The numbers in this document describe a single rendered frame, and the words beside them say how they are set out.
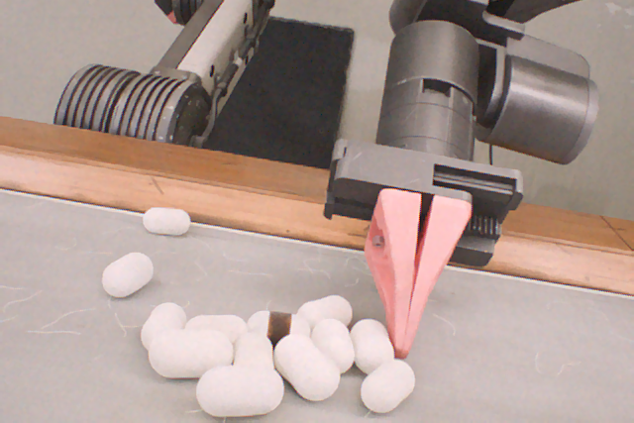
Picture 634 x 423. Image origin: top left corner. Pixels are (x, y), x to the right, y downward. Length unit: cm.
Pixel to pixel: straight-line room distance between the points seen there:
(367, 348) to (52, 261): 20
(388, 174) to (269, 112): 202
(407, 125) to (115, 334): 19
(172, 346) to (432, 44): 23
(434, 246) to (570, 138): 14
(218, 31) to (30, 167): 35
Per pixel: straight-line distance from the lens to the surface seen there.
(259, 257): 48
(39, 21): 257
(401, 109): 42
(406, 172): 38
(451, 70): 44
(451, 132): 41
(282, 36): 237
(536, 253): 55
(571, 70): 50
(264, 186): 55
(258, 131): 240
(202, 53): 81
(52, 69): 257
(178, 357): 34
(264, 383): 32
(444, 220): 38
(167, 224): 49
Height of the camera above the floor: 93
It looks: 17 degrees down
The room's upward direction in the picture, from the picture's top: 9 degrees clockwise
